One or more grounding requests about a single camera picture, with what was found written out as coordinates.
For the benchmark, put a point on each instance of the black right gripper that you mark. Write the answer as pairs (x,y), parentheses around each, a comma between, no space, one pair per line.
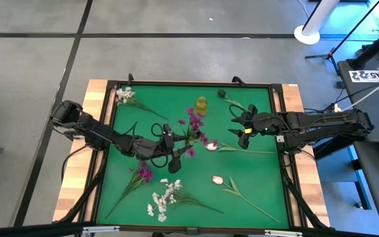
(255,124)

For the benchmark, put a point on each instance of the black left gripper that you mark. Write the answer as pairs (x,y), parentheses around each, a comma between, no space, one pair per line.
(150,148)

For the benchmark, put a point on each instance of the pink tulip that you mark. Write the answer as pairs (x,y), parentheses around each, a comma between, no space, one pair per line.
(217,180)
(211,147)

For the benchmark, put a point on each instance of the sparse magenta flower spray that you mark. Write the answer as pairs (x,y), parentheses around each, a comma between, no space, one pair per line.
(194,120)

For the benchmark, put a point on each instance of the dense magenta flower bunch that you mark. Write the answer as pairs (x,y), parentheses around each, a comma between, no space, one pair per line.
(145,173)

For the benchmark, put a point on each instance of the dark purple tulip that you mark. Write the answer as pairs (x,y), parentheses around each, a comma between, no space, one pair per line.
(221,93)

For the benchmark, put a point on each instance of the large white flower spray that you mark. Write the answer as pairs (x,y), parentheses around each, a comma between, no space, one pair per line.
(163,199)

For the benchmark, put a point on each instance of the yellow glass vase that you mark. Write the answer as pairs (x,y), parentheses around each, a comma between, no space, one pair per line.
(201,106)

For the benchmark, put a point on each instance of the small white flower spray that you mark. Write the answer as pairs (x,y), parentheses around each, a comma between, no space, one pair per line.
(124,95)

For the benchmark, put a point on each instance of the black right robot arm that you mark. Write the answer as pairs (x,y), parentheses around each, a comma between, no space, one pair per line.
(324,124)

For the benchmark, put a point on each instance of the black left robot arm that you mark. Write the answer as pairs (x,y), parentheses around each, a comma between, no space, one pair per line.
(90,128)

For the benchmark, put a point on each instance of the green table mat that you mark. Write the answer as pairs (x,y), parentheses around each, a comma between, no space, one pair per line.
(258,174)

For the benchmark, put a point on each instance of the black tripod stand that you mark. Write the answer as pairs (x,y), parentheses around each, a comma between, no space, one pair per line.
(318,56)

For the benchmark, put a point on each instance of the white round pillar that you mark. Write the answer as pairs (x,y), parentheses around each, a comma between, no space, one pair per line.
(308,36)

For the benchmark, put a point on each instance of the dark grey desk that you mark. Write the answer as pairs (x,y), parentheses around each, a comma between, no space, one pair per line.
(367,108)

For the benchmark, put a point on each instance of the white paper label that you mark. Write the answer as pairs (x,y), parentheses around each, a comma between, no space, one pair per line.
(364,75)

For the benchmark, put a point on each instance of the thick black pole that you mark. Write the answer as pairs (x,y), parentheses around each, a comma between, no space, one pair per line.
(373,46)

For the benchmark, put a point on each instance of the black table frame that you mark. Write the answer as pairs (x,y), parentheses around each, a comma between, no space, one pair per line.
(99,184)

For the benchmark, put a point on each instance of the silver metal bracket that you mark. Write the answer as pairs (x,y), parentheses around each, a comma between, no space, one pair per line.
(283,233)
(100,229)

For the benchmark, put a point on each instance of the black camera rig bar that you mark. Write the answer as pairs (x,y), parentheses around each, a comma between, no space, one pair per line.
(28,230)

